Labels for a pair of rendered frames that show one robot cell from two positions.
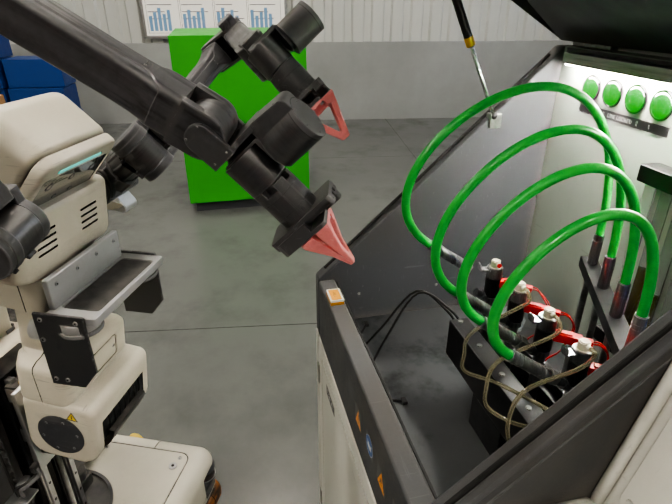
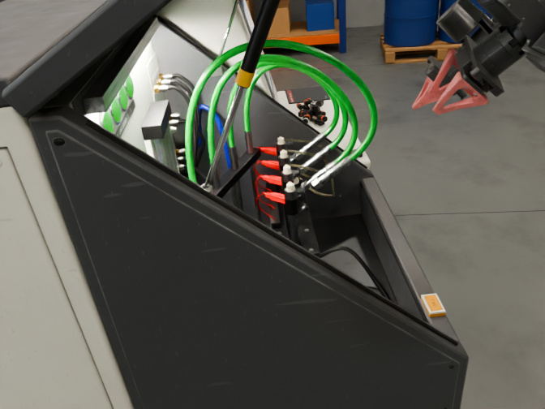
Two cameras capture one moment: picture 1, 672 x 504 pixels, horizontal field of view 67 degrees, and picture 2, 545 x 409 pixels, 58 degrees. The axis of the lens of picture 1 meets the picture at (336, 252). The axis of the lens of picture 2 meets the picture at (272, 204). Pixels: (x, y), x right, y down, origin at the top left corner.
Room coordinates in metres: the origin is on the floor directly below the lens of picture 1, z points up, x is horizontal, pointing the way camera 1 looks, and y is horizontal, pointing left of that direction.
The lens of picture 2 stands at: (1.68, -0.13, 1.64)
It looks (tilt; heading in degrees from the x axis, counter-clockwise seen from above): 31 degrees down; 192
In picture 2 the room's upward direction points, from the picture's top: 6 degrees counter-clockwise
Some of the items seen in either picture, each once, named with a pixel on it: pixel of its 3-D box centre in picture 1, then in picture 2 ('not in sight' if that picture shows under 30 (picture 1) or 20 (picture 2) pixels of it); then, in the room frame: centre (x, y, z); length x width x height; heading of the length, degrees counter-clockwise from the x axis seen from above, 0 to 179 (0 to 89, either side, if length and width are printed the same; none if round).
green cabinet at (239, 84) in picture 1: (242, 116); not in sight; (4.27, 0.77, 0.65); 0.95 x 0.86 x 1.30; 103
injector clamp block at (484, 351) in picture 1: (512, 405); (291, 238); (0.68, -0.31, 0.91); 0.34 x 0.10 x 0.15; 13
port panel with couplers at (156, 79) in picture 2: not in sight; (170, 121); (0.62, -0.59, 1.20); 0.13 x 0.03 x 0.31; 13
